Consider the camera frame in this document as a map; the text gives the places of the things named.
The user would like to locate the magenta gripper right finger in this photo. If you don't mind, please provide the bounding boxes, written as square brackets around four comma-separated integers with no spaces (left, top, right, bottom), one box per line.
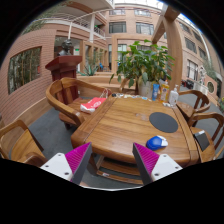
[132,143,182,185]

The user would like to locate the dark bust statue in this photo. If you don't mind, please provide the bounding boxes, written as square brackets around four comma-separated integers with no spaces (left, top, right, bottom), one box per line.
[58,39,72,56]

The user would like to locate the blue white computer mouse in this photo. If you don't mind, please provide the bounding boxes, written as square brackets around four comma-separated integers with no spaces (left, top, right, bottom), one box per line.
[146,135,168,150]

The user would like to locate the white pump bottle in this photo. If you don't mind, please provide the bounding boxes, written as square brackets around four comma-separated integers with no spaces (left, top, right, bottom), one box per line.
[169,86,179,106]

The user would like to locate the wooden chair far right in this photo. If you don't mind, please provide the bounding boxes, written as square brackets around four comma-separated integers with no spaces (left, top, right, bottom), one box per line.
[177,90,210,121]

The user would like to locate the black notebook on chair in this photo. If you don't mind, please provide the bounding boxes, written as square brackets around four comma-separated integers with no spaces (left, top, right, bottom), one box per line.
[194,130,209,151]

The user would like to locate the wooden chair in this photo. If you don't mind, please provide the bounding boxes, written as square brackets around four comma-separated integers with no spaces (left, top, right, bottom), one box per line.
[177,90,210,121]
[188,112,224,163]
[0,120,47,167]

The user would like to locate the yellow bottle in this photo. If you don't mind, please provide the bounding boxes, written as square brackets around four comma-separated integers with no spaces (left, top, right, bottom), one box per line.
[160,81,169,102]

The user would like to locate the round dark mouse pad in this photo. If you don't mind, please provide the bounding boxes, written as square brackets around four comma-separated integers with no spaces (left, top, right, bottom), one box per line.
[149,112,178,133]

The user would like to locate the wooden chair near right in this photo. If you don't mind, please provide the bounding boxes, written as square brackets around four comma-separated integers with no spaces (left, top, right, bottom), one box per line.
[188,112,224,163]

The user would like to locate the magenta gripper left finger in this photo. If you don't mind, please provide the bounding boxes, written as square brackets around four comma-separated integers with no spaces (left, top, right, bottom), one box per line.
[41,143,92,185]

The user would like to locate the wooden chair near left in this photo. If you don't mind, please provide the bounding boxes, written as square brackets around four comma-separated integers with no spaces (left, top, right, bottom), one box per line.
[0,120,47,167]

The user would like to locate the dark red wooden pedestal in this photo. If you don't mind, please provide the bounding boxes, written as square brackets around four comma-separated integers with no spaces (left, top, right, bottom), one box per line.
[45,55,82,81]

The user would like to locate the green potted plant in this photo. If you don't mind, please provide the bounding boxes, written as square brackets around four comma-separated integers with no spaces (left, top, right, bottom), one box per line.
[110,39,175,94]

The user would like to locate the wooden armchair with bag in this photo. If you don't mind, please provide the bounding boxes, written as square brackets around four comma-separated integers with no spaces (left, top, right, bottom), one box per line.
[46,77,112,128]

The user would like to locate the wooden table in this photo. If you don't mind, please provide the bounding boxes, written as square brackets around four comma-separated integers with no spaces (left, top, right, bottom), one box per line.
[71,97,199,184]

